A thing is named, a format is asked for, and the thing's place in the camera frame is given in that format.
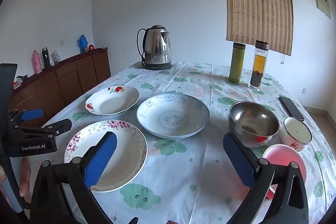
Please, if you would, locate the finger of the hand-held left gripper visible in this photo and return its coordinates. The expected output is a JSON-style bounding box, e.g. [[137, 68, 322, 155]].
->
[[10, 118, 72, 140], [8, 108, 44, 128]]

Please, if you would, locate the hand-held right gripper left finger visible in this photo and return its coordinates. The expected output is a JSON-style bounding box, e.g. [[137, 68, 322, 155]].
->
[[30, 132, 117, 224]]

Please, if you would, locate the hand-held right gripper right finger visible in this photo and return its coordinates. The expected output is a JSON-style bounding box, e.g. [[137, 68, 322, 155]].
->
[[223, 132, 310, 224]]

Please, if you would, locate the pink flower white plate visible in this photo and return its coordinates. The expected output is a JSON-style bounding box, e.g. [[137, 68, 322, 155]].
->
[[64, 120, 148, 193]]

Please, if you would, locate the pink plastic bowl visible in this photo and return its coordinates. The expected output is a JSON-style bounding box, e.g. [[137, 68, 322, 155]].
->
[[262, 144, 307, 199]]

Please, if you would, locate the stainless steel bowl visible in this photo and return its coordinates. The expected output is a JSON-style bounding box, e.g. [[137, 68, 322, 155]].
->
[[228, 101, 280, 148]]

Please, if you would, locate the red flower white plate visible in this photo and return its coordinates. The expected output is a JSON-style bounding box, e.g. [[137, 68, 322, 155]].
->
[[85, 85, 140, 116]]

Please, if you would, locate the white enamel bowl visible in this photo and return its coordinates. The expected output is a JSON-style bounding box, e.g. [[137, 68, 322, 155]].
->
[[280, 116, 313, 152]]

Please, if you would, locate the blue patterned plate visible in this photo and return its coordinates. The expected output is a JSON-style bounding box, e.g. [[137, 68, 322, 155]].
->
[[136, 93, 210, 139]]

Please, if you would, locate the person's left hand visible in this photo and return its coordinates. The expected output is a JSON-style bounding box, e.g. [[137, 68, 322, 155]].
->
[[18, 156, 32, 198]]

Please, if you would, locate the small dark clutter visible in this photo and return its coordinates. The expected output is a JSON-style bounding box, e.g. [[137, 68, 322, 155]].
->
[[13, 75, 28, 89]]

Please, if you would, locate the brown wooden sideboard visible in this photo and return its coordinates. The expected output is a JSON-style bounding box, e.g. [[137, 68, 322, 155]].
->
[[7, 48, 111, 127]]

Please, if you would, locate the pink thermos flask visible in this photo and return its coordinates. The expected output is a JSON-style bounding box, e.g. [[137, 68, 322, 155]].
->
[[32, 50, 43, 74]]

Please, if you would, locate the black bottle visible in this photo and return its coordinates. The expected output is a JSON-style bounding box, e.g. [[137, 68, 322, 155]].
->
[[42, 47, 51, 69]]

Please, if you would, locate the black smartphone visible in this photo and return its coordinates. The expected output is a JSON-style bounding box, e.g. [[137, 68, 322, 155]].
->
[[279, 97, 305, 121]]

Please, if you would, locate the blue thermos jug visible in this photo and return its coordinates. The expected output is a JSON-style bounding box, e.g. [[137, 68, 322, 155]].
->
[[77, 34, 89, 54]]

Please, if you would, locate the glass tea bottle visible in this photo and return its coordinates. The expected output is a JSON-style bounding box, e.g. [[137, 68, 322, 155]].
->
[[248, 40, 270, 90]]

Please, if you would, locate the green thermos bottle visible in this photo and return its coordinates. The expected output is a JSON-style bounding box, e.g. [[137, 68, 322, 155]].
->
[[228, 42, 246, 83]]

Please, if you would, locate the stainless steel electric kettle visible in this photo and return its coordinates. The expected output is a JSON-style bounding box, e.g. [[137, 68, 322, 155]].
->
[[136, 25, 173, 71]]

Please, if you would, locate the bamboo window blind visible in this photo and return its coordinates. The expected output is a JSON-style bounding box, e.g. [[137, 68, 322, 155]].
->
[[223, 0, 294, 56]]

